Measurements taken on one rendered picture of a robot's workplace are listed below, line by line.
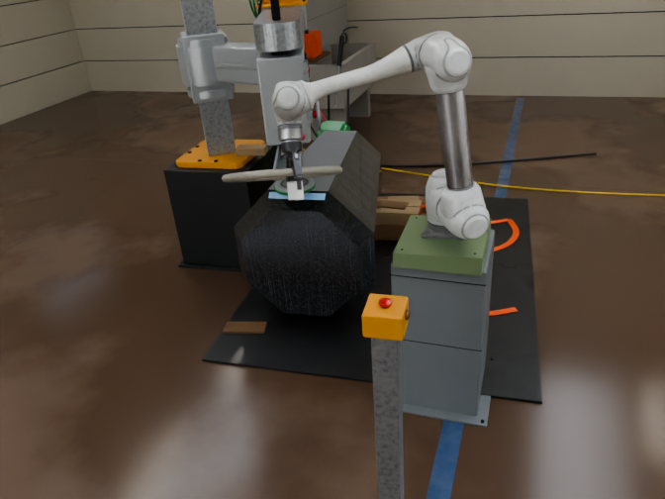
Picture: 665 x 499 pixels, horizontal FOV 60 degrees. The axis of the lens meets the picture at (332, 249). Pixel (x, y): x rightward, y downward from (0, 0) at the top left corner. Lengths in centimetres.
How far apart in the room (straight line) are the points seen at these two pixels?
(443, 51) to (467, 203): 57
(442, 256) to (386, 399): 73
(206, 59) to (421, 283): 207
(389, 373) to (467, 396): 106
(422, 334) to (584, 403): 89
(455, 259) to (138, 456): 170
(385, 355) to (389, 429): 30
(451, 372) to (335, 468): 67
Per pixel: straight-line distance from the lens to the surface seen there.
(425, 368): 275
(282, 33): 277
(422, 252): 238
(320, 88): 200
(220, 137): 401
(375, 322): 166
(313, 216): 308
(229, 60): 374
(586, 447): 288
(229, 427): 294
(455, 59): 201
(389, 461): 208
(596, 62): 819
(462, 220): 220
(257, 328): 347
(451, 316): 254
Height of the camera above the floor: 204
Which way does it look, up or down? 29 degrees down
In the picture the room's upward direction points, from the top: 5 degrees counter-clockwise
